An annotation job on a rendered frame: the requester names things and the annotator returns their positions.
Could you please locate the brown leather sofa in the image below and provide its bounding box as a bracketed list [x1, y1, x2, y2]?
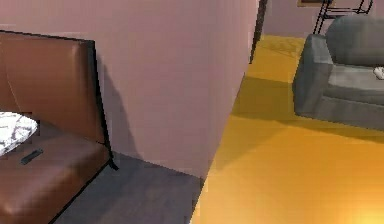
[0, 29, 120, 224]

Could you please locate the grey sofa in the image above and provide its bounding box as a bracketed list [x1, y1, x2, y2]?
[292, 14, 384, 132]

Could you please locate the black remote control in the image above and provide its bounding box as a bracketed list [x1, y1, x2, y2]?
[20, 148, 44, 166]

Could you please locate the white patterned pillow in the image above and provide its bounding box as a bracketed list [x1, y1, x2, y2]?
[0, 111, 39, 157]

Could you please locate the white cushion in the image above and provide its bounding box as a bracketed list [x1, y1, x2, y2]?
[372, 66, 384, 81]

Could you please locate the framed wall picture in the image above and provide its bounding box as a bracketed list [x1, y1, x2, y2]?
[297, 0, 334, 8]

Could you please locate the black metal frame shelf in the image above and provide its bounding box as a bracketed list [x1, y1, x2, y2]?
[312, 0, 375, 35]

